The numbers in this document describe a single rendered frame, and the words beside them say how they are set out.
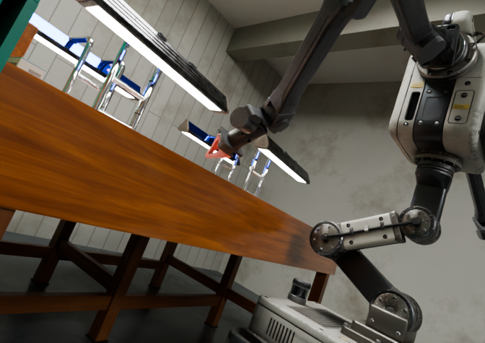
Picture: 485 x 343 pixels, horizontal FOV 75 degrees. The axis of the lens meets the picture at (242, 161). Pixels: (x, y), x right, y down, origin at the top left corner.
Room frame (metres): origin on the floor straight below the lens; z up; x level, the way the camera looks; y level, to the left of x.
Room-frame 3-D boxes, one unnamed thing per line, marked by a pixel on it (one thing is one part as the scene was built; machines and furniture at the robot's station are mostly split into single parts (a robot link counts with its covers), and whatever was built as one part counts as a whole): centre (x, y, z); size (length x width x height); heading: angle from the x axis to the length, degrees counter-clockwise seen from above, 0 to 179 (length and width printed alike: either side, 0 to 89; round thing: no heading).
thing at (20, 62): (0.47, 0.36, 0.77); 0.06 x 0.04 x 0.02; 54
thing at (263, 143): (1.76, -0.24, 1.08); 0.62 x 0.08 x 0.07; 144
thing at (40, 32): (1.30, 0.79, 1.08); 0.62 x 0.08 x 0.07; 144
